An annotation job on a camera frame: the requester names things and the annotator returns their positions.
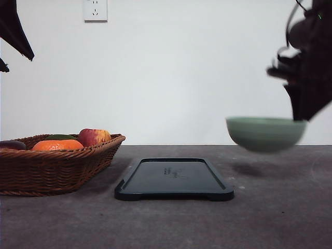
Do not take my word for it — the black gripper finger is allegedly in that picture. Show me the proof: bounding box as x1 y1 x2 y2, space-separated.
0 58 9 72
0 0 35 61

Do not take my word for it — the left white wall socket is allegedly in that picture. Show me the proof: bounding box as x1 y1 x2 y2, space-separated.
84 0 108 23

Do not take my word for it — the green fruit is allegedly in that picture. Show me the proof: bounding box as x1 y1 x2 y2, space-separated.
45 134 76 140

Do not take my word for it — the orange fruit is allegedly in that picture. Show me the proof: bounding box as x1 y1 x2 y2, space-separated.
32 140 84 150

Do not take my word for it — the dark purple fruit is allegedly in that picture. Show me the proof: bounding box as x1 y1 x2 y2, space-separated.
0 141 26 149

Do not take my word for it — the brown wicker basket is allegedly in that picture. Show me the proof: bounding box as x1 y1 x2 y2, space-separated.
0 134 126 196

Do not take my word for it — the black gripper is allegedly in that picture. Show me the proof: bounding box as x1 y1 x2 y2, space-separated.
267 0 332 120

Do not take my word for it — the red yellow apple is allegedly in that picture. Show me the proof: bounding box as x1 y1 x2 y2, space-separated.
78 128 112 146

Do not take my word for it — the light green ceramic bowl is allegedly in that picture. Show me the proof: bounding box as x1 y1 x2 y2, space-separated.
226 117 307 152

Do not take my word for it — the dark green rectangular tray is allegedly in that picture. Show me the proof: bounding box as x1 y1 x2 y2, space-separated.
115 158 234 201

